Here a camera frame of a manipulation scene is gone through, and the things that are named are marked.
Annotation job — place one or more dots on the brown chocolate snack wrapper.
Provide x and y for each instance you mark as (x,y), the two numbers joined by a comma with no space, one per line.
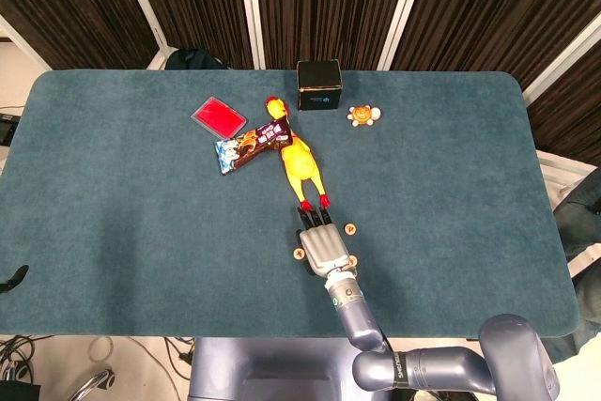
(249,145)

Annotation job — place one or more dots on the orange white turtle toy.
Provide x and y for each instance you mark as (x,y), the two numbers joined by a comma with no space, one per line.
(362,115)

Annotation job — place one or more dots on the black bag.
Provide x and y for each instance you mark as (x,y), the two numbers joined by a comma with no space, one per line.
(192,59)

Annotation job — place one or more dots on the wooden token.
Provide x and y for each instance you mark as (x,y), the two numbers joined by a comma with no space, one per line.
(350,229)
(354,260)
(297,254)

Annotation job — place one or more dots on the red card in clear case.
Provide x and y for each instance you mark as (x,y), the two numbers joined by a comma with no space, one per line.
(218,115)

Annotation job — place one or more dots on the black cube box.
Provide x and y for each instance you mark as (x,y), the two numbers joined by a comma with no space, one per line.
(319,84)

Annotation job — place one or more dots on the blue felt table mat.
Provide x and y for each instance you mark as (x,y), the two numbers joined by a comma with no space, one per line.
(141,232)

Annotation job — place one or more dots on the black flat box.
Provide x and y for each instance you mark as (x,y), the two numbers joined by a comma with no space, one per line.
(19,393)

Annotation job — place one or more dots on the chrome chair leg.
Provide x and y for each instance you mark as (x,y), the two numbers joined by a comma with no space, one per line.
(94,380)

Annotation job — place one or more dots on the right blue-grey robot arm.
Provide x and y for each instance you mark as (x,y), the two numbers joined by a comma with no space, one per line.
(357,321)

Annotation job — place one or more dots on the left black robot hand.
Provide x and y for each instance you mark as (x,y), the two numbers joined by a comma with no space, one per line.
(15,276)

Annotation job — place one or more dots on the yellow rubber chicken toy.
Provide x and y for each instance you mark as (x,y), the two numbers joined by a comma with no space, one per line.
(298,161)

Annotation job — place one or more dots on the white metal rack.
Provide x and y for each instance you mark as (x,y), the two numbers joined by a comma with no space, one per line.
(563,164)

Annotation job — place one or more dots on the blue-grey robot torso base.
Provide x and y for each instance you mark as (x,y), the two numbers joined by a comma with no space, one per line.
(282,368)

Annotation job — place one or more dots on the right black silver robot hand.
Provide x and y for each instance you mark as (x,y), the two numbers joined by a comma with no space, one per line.
(324,248)

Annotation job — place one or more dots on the black electronic device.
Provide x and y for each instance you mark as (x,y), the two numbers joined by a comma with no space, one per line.
(5,128)

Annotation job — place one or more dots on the person leg in jeans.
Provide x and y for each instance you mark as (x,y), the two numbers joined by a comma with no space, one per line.
(582,222)

